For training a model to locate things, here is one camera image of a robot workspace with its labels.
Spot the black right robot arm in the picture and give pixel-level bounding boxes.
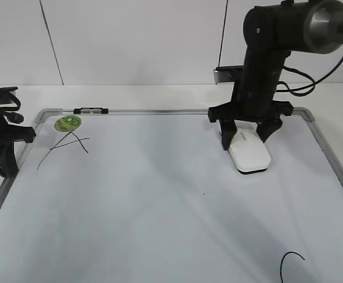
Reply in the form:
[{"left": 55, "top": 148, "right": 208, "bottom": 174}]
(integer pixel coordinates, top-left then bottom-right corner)
[{"left": 208, "top": 1, "right": 343, "bottom": 150}]

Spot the green round magnet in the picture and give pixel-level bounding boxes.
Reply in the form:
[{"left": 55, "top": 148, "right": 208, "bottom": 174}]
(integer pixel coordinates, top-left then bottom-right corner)
[{"left": 54, "top": 115, "right": 82, "bottom": 132}]

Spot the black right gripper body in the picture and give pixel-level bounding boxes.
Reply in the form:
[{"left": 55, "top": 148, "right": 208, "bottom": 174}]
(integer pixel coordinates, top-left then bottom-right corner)
[{"left": 208, "top": 66, "right": 292, "bottom": 123}]

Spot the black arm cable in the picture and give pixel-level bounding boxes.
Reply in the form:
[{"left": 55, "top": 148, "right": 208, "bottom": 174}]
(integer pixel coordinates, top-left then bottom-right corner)
[{"left": 276, "top": 44, "right": 343, "bottom": 97}]

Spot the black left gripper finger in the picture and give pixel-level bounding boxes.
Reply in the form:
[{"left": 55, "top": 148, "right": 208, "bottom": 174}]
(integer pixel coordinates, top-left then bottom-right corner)
[{"left": 0, "top": 143, "right": 18, "bottom": 177}]

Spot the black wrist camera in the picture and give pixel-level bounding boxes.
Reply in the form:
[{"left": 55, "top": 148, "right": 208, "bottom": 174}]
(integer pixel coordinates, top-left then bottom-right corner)
[{"left": 213, "top": 65, "right": 243, "bottom": 84}]

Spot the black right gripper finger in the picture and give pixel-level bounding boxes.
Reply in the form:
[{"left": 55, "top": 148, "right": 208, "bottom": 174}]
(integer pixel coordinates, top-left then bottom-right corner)
[
  {"left": 220, "top": 120, "right": 237, "bottom": 150},
  {"left": 256, "top": 116, "right": 283, "bottom": 142}
]

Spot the white board eraser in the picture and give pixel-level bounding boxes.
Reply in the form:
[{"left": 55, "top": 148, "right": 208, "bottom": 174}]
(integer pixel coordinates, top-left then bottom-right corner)
[{"left": 228, "top": 128, "right": 272, "bottom": 174}]

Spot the white board with aluminium frame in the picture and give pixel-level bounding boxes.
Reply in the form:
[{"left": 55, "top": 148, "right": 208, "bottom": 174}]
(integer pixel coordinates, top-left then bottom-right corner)
[{"left": 0, "top": 108, "right": 343, "bottom": 282}]

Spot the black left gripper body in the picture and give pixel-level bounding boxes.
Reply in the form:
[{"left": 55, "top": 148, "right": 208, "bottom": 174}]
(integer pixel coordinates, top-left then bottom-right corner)
[{"left": 0, "top": 86, "right": 36, "bottom": 146}]

